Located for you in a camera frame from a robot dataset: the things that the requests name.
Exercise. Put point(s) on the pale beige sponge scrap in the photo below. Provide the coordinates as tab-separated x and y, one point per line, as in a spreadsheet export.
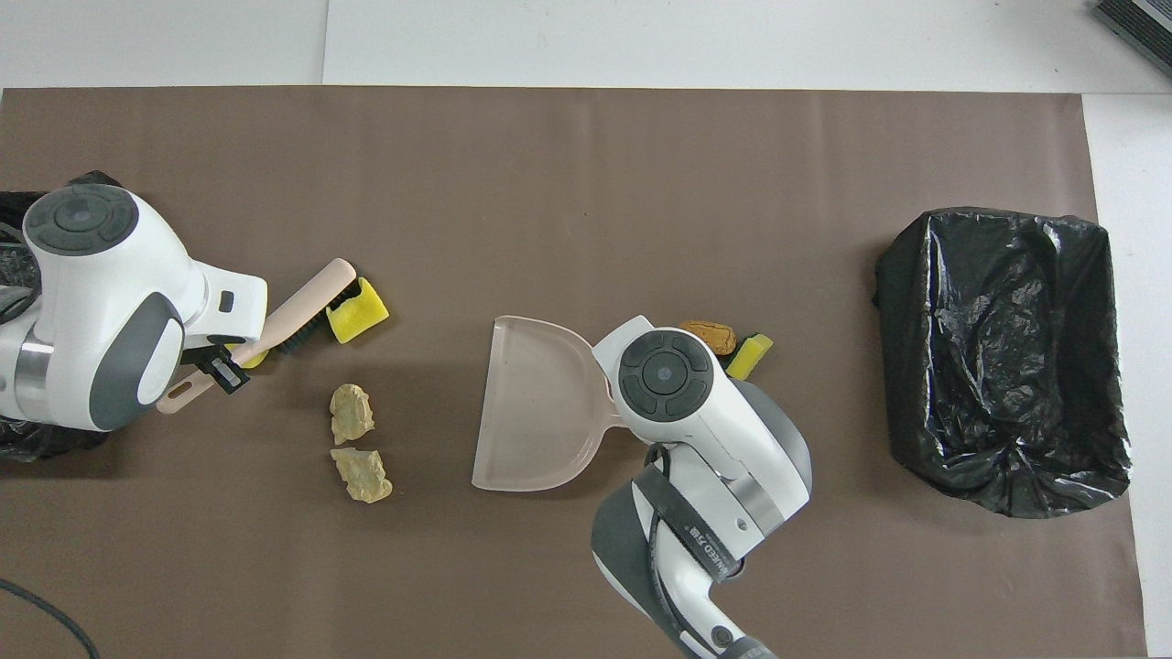
352	414
363	476

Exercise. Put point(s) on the notched yellow sponge scrap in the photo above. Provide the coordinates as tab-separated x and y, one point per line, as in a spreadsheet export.
362	313

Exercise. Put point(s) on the orange-brown bread roll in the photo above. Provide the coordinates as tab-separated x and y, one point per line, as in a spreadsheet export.
716	337

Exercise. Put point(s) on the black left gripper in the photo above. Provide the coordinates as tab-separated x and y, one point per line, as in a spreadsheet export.
229	374

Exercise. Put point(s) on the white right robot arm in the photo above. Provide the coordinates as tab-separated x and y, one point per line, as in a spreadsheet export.
696	430

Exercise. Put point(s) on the yellow green sponge scrap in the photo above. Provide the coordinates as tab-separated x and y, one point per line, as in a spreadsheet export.
751	357

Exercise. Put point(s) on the brown paper table mat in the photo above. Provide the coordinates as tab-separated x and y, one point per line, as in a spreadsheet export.
549	183

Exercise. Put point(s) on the black bag lined bin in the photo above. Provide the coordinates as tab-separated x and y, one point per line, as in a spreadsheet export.
37	441
989	348

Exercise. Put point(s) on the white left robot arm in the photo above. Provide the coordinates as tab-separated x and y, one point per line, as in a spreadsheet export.
92	302

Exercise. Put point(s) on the dark grey ribbed device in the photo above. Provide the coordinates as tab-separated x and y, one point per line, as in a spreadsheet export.
1140	27

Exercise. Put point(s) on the pink plastic dustpan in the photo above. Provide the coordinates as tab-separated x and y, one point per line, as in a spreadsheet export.
540	403

